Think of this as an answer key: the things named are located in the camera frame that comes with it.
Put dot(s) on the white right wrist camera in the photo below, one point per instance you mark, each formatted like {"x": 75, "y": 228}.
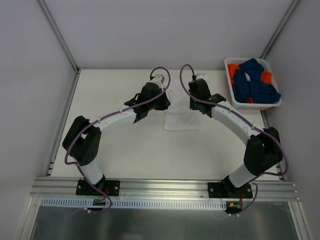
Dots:
{"x": 198, "y": 76}

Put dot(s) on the aluminium frame post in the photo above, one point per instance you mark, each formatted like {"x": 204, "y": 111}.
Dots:
{"x": 57, "y": 33}
{"x": 280, "y": 27}

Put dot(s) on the aluminium mounting rail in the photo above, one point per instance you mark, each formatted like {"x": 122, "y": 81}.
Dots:
{"x": 159, "y": 189}

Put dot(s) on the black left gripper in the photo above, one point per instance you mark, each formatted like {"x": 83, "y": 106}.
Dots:
{"x": 163, "y": 102}

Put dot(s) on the aluminium frame post left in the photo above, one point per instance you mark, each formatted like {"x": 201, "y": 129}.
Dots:
{"x": 57, "y": 33}

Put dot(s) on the blue t shirt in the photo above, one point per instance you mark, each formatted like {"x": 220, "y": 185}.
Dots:
{"x": 248, "y": 84}

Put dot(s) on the aluminium frame post right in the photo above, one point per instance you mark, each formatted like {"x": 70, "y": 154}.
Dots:
{"x": 280, "y": 27}

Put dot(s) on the white plastic laundry basket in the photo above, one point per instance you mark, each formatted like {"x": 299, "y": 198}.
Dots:
{"x": 249, "y": 106}

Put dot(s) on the white t shirt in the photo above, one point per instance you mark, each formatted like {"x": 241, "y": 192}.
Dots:
{"x": 179, "y": 116}

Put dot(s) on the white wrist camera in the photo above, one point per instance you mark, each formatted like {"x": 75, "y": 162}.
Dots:
{"x": 198, "y": 76}
{"x": 159, "y": 80}

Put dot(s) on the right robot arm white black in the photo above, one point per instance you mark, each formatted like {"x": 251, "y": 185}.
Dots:
{"x": 262, "y": 146}

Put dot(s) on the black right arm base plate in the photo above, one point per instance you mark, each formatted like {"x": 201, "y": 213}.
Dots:
{"x": 218, "y": 190}

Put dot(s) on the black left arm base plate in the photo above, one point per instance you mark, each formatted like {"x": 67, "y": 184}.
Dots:
{"x": 100, "y": 187}

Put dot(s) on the orange t shirt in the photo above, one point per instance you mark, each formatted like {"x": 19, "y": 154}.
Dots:
{"x": 265, "y": 78}

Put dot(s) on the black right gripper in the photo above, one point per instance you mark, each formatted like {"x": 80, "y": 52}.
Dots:
{"x": 196, "y": 104}

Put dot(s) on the white slotted cable duct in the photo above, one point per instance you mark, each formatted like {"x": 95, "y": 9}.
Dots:
{"x": 215, "y": 205}

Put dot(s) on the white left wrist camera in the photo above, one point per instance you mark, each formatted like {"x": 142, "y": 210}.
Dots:
{"x": 159, "y": 80}

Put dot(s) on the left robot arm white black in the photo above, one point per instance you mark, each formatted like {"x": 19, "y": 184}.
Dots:
{"x": 83, "y": 138}

